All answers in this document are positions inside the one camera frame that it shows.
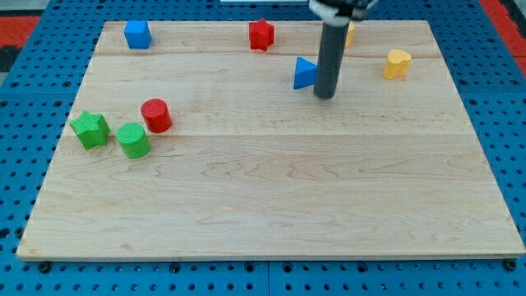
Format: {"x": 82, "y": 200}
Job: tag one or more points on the yellow heart block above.
{"x": 397, "y": 64}

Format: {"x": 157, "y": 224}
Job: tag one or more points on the grey pusher rod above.
{"x": 330, "y": 58}

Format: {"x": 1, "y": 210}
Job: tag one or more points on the green star block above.
{"x": 91, "y": 129}

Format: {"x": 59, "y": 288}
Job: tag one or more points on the green cylinder block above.
{"x": 133, "y": 140}

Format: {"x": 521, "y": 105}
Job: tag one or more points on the blue triangle block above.
{"x": 304, "y": 73}

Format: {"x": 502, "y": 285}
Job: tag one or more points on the red cylinder block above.
{"x": 156, "y": 115}

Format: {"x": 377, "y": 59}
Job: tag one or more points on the red star block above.
{"x": 261, "y": 34}

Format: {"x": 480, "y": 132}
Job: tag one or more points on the blue cube block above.
{"x": 137, "y": 34}

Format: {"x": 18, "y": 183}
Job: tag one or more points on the yellow block behind rod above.
{"x": 350, "y": 35}

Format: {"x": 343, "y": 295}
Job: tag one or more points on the wooden board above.
{"x": 254, "y": 170}

